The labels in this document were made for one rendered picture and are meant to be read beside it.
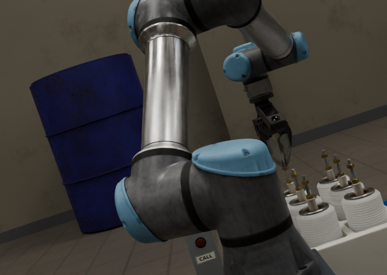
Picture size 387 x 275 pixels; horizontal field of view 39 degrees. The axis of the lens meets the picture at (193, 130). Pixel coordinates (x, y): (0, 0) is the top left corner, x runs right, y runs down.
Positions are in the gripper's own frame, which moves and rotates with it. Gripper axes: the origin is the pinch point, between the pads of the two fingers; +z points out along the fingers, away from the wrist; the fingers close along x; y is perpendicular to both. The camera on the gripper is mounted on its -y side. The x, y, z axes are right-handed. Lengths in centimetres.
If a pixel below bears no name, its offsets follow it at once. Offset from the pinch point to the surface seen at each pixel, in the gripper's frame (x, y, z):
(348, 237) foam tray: -1.5, -29.8, 16.6
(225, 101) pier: -30, 221, -13
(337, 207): -6.3, -14.1, 13.8
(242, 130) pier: -35, 220, 10
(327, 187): -8.6, -3.9, 10.3
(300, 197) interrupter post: 1.7, -11.9, 8.4
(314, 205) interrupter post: 2.3, -23.8, 8.1
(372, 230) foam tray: -7.0, -31.0, 16.6
